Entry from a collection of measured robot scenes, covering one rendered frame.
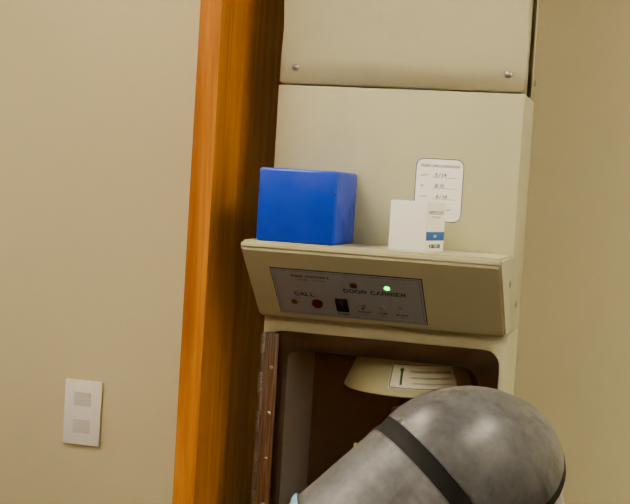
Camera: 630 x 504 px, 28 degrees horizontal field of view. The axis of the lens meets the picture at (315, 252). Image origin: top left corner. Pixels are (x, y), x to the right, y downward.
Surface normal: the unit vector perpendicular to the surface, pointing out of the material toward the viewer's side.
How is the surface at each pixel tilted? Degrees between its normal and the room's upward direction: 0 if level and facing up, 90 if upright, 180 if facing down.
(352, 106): 90
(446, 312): 135
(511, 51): 90
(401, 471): 58
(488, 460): 70
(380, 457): 48
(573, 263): 90
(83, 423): 90
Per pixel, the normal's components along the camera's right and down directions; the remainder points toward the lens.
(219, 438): 0.96, 0.07
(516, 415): 0.56, -0.68
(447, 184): -0.27, 0.04
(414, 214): -0.53, 0.01
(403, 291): -0.24, 0.73
